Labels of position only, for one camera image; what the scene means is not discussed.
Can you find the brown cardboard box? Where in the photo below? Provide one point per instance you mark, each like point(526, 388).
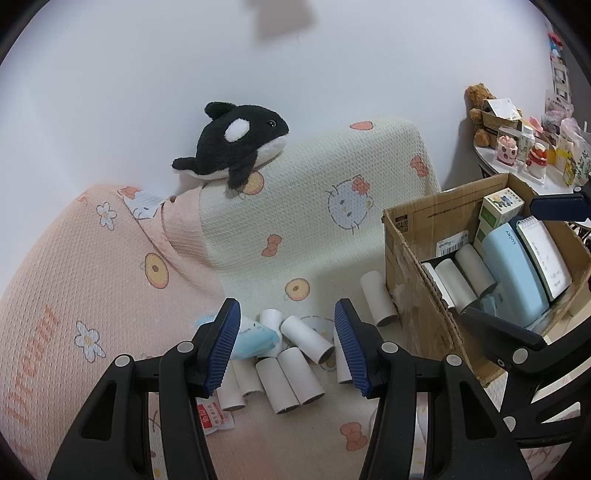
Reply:
point(415, 286)

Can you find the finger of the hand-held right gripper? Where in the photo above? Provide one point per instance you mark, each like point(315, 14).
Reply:
point(503, 330)
point(558, 206)

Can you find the red white figurine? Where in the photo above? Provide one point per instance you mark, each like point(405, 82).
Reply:
point(538, 159)

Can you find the pile of white paper rolls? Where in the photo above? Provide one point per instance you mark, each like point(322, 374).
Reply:
point(288, 378)

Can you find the red white small packet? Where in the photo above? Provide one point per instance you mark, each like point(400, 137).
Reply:
point(214, 420)

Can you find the brown teddy bear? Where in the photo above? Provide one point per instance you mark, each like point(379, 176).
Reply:
point(478, 94)

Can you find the white shelf with figurines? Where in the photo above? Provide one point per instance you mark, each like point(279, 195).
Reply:
point(561, 78)

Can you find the cream cat print blanket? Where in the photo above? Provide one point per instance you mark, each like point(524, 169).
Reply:
point(300, 184)

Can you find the pink floral cloth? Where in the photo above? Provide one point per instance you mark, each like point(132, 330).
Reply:
point(545, 454)

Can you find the small brown box with card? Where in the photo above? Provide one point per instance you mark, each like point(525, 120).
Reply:
point(494, 122)

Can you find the black white orca plush toy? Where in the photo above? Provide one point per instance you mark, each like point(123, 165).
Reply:
point(231, 147)

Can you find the small white green carton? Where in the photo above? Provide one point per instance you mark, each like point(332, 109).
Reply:
point(525, 141)

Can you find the light blue tissue pack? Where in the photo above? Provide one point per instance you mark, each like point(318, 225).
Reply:
point(251, 344)

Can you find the white spiral notepad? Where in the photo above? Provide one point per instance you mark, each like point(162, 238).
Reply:
point(542, 254)

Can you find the green white small box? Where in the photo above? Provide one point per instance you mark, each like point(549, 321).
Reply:
point(496, 212)

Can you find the pink toy in clear box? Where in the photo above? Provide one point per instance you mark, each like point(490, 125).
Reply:
point(508, 150)

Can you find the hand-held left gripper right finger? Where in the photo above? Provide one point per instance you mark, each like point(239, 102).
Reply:
point(351, 350)

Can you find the round white side table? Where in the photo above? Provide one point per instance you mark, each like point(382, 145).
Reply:
point(489, 156)

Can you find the yellow green plastic bag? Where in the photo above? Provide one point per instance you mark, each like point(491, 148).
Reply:
point(579, 166)

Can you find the pink flower print blanket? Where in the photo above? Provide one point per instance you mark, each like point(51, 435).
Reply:
point(92, 277)

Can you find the light blue case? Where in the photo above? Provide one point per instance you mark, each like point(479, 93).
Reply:
point(512, 267)

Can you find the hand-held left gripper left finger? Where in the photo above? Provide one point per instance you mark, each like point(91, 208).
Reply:
point(226, 341)

